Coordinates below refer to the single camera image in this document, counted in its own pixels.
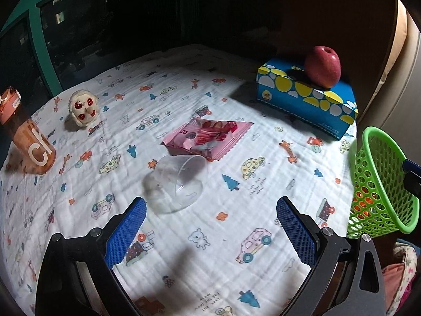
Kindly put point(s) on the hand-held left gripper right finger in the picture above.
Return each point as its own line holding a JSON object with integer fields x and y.
{"x": 296, "y": 233}

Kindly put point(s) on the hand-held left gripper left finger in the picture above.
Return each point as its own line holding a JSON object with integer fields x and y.
{"x": 128, "y": 233}

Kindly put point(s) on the blue spotted tissue box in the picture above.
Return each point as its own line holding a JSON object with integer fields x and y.
{"x": 296, "y": 105}

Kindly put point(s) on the green window frame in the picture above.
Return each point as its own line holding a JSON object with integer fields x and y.
{"x": 46, "y": 56}

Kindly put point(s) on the orange snack wrapper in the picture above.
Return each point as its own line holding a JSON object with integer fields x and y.
{"x": 361, "y": 195}

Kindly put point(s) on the red apple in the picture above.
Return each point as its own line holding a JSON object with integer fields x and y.
{"x": 322, "y": 67}

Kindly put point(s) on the orange water bottle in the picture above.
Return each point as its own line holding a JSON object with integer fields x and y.
{"x": 33, "y": 144}

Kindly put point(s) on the pink snack packet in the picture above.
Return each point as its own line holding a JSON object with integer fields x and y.
{"x": 213, "y": 138}

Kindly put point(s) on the white round toy red spots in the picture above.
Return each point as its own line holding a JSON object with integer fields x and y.
{"x": 82, "y": 108}

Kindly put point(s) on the pink floral cloth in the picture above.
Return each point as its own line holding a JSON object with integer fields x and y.
{"x": 403, "y": 270}

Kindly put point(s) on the green mesh plastic basket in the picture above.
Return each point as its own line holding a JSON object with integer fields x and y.
{"x": 396, "y": 148}

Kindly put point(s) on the white printed blanket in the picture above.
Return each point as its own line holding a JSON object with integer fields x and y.
{"x": 230, "y": 197}

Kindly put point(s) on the clear plastic cup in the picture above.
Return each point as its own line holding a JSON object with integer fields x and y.
{"x": 177, "y": 184}

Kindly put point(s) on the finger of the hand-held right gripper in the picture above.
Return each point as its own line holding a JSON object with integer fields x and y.
{"x": 413, "y": 179}

